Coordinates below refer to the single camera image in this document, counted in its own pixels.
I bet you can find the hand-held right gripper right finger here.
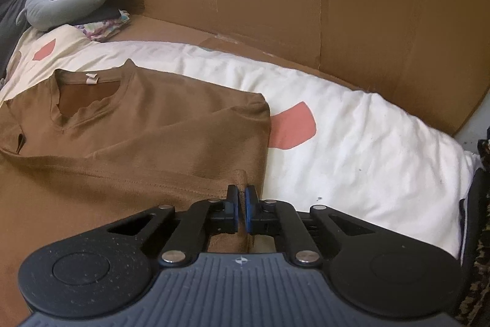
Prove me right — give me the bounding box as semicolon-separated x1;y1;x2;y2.
245;184;376;269

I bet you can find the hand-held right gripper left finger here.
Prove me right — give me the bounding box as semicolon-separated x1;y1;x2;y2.
107;184;242;269

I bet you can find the floral printed cloth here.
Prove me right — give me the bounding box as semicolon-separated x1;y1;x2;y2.
74;10;133;43

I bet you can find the brown t-shirt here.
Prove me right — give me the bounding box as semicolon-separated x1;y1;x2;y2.
0;59;273;327

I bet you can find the cream bear printed blanket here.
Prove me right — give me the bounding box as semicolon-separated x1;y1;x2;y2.
0;24;480;259

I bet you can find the dark leopard patterned garment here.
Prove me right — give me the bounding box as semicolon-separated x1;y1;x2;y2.
455;137;490;327

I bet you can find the dark grey cloth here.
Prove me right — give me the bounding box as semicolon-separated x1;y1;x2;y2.
0;0;32;79

